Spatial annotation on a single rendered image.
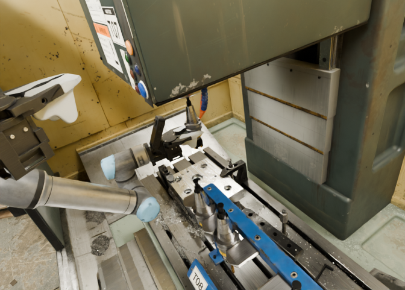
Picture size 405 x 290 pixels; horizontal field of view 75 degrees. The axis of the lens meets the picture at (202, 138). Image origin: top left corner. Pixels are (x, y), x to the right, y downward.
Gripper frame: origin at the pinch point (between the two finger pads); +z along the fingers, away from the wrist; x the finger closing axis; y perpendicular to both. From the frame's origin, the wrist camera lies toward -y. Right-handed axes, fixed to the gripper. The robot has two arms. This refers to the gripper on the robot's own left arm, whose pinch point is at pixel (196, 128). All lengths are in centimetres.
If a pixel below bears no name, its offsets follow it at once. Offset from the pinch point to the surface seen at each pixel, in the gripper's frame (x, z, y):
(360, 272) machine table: 53, 25, 39
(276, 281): 56, -8, 8
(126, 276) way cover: 1, -46, 55
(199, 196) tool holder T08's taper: 31.7, -13.3, 1.0
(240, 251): 46.5, -10.8, 7.6
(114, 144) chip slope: -95, -32, 44
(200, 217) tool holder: 32.7, -14.6, 7.1
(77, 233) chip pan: -44, -68, 61
